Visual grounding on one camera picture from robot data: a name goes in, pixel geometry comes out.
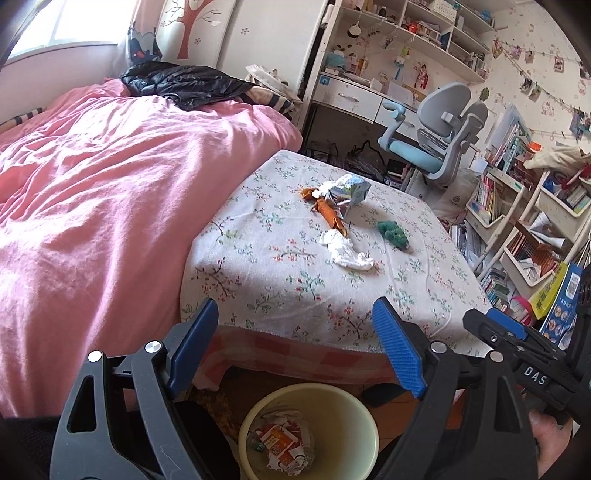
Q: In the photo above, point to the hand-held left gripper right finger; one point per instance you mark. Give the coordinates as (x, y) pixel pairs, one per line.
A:
(397, 346)

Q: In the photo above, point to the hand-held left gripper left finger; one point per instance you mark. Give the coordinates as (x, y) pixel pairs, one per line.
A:
(194, 341)

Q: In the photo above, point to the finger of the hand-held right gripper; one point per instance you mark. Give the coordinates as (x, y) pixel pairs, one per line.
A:
(485, 332)
(508, 324)

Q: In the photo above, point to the pale yellow trash bin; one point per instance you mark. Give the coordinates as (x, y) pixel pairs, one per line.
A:
(355, 415)

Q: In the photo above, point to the large white tissue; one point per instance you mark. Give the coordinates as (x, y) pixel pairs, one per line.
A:
(344, 251)

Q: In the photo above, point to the long orange peel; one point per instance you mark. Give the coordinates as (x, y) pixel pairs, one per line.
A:
(328, 214)

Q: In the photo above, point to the blue milk carton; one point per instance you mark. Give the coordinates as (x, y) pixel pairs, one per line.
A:
(353, 191)

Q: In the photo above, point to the person's right hand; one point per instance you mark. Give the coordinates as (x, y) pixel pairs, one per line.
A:
(551, 443)

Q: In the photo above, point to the yellow packet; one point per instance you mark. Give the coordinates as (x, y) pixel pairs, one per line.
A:
(549, 290)

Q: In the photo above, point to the blue printed box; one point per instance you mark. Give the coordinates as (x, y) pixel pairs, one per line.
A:
(565, 304)

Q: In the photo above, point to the white book cart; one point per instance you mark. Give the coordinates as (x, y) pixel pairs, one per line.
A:
(489, 207)
(540, 240)

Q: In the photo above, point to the pink checked cloth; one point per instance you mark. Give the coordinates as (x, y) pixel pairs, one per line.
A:
(295, 360)

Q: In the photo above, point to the floral tablecloth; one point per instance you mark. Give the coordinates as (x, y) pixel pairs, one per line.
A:
(286, 277)

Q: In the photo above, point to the green crumpled wrapper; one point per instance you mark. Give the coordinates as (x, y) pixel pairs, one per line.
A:
(392, 233)

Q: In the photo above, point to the red white crumpled packet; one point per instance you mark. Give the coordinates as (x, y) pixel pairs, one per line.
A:
(277, 441)

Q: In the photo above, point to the white leaf print bag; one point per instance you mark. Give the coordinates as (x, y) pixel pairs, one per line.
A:
(455, 196)

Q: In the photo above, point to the pink duvet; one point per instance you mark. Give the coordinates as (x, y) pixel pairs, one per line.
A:
(115, 221)

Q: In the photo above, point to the beige cloth bag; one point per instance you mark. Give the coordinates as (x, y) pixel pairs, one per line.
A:
(561, 159)

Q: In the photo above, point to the small crumpled white tissue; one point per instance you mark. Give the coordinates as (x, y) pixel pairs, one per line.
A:
(330, 186)

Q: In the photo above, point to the row of upright picture books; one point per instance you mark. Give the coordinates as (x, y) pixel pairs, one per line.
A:
(510, 138)

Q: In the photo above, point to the black bag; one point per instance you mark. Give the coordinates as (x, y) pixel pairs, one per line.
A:
(367, 159)

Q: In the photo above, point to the grey blue desk chair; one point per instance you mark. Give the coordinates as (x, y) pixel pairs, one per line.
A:
(438, 120)

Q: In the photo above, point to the white desk with drawers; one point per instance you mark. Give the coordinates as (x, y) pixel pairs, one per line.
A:
(346, 94)

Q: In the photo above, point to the black puffer jacket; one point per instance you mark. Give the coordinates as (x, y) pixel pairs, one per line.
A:
(184, 83)

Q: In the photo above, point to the pile of folded clothes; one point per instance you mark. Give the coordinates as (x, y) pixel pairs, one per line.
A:
(272, 87)

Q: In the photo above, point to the striped pillow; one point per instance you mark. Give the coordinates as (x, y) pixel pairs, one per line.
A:
(23, 116)

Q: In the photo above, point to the white shelf unit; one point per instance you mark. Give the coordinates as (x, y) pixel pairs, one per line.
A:
(415, 32)

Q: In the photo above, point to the white wardrobe with tree decal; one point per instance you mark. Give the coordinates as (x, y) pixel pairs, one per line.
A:
(258, 37)

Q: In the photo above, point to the window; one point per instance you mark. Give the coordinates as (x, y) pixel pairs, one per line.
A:
(78, 23)

